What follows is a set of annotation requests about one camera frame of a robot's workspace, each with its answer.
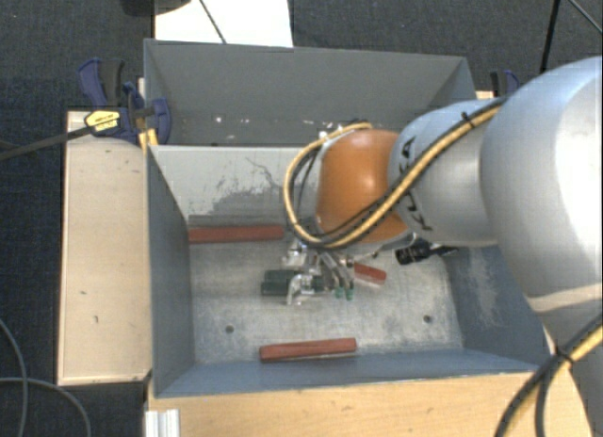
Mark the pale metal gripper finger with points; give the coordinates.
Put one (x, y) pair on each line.
(298, 287)
(295, 259)

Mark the dark green flat block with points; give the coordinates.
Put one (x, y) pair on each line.
(274, 283)

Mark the red-brown flat block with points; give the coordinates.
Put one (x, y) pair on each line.
(308, 349)
(235, 234)
(372, 275)

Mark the grey metal bin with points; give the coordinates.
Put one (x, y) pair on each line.
(264, 96)

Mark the pale wood flat board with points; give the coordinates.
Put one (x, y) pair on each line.
(106, 247)

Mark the black cylinder on white bracket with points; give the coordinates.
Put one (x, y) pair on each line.
(415, 254)

